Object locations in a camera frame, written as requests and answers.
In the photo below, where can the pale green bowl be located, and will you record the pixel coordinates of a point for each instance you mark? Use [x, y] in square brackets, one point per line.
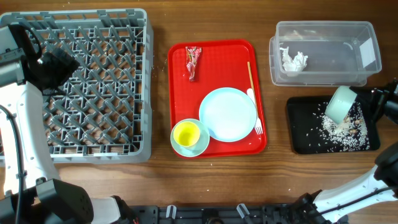
[340, 104]

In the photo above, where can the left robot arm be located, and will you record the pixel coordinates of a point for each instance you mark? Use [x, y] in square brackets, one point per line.
[33, 190]

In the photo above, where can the grey plastic dishwasher rack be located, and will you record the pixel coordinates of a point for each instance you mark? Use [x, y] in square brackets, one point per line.
[102, 114]

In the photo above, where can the wooden chopstick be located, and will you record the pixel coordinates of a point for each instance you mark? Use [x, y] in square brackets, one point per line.
[251, 80]

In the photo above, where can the red plastic serving tray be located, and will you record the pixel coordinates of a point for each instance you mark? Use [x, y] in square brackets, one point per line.
[221, 64]

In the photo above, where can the spilled rice food waste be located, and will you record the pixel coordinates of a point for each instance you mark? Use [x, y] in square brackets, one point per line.
[348, 136]

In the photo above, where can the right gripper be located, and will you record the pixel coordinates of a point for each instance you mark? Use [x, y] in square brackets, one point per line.
[376, 99]

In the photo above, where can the red snack wrapper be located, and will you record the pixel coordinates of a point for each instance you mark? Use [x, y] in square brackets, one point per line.
[193, 54]

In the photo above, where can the clear plastic bin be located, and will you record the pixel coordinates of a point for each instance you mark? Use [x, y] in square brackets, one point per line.
[339, 52]

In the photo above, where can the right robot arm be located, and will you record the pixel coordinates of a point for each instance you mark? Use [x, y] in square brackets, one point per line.
[377, 185]

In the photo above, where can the white paper napkin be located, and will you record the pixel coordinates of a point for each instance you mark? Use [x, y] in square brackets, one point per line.
[293, 66]

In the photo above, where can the large pale blue plate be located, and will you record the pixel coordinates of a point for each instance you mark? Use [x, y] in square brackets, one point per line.
[228, 113]

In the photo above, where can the yellow plastic cup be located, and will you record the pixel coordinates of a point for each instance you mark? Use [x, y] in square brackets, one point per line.
[186, 133]

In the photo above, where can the white plastic fork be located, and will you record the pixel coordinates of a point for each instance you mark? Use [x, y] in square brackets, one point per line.
[258, 124]

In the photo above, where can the pale green saucer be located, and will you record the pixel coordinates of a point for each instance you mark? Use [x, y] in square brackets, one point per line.
[198, 148]

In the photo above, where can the black plastic tray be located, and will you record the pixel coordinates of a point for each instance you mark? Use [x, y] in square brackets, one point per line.
[299, 111]

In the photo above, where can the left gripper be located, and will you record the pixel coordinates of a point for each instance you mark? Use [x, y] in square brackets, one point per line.
[64, 71]

